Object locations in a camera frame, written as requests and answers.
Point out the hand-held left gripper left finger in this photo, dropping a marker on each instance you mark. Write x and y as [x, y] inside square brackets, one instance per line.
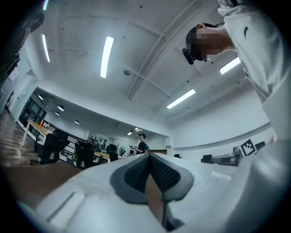
[95, 182]

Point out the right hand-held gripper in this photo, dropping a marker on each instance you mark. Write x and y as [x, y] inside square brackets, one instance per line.
[248, 148]

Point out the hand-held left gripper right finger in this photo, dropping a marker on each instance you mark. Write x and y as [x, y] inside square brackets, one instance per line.
[204, 182]

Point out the wooden top desk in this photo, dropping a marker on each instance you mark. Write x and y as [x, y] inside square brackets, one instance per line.
[102, 155]

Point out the black office chair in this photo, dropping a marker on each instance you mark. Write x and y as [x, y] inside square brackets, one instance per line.
[84, 154]
[112, 153]
[53, 148]

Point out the white standing fan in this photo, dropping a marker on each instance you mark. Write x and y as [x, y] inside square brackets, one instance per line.
[122, 150]

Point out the distant ceiling light panel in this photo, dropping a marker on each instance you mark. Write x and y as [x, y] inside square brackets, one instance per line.
[136, 129]

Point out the long ceiling light panel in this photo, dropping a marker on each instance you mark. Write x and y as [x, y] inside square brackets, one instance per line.
[181, 98]
[46, 47]
[107, 57]
[45, 4]
[229, 65]

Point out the light wooden desk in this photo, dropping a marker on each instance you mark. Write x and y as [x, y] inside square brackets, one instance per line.
[38, 127]

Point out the round ceiling smoke detector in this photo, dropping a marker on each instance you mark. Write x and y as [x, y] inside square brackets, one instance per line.
[126, 72]

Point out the person's head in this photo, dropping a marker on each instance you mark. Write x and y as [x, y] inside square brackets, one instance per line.
[211, 43]

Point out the person's white shirt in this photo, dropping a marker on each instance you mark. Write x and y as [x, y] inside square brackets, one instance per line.
[261, 45]

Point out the black head-mounted camera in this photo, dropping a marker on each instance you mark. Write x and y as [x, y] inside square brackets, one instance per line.
[188, 55]

